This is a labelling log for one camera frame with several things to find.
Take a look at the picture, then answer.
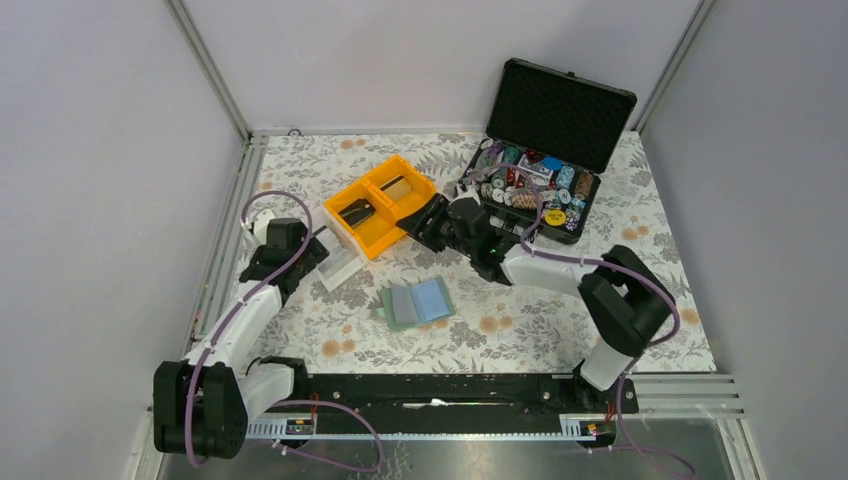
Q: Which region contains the floral table mat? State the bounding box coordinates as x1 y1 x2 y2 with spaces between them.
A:
211 131 718 376

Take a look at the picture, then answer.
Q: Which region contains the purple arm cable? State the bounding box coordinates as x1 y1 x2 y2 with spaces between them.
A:
460 163 697 480
184 190 386 474

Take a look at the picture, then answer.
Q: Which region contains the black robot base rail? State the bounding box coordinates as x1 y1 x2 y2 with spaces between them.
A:
247 356 640 439

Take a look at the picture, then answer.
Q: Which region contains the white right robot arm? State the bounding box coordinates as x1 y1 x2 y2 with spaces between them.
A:
396 192 677 412

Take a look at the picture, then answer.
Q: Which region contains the yellow big blind chip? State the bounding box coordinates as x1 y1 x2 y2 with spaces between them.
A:
543 209 567 227

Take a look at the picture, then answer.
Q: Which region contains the dark card in bin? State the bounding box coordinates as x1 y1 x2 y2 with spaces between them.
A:
339 198 376 229

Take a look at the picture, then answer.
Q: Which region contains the black poker chip case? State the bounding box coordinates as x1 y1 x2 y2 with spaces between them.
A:
462 58 637 245

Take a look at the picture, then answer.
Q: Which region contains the yellow double storage bin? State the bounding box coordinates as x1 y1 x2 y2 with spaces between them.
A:
323 155 437 261

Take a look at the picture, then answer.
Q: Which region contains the orange poker chip stack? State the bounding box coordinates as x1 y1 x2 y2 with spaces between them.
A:
509 190 544 210

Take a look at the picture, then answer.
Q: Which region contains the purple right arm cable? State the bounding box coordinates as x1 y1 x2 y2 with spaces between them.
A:
460 163 697 480

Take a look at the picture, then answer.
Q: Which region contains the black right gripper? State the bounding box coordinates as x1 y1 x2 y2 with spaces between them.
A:
395 193 476 259

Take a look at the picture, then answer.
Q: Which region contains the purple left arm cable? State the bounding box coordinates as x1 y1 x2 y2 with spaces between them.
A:
184 190 386 474

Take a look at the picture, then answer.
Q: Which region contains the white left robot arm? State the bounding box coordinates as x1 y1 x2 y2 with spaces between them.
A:
153 218 329 462

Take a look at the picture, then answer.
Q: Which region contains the card in yellow bin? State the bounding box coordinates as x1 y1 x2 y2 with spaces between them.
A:
380 176 413 202

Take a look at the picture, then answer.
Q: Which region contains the white storage bin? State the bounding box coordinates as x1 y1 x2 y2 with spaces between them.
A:
312 206 369 292

